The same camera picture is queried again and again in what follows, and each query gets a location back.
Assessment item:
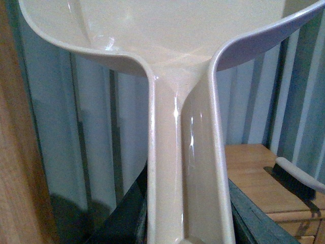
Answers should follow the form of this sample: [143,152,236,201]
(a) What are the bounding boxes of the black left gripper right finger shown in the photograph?
[229,180,299,243]

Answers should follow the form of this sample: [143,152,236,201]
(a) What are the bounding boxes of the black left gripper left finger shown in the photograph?
[87,167,147,243]

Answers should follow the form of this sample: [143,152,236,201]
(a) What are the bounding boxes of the beige plastic dustpan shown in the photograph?
[19,1,324,243]

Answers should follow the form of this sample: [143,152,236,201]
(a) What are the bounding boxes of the wooden nightstand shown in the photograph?
[225,144,324,243]

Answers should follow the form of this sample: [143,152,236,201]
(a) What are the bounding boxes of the beige hand brush black bristles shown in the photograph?
[264,157,324,212]

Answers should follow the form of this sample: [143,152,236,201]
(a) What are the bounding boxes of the wooden bed headboard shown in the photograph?
[1,1,59,243]

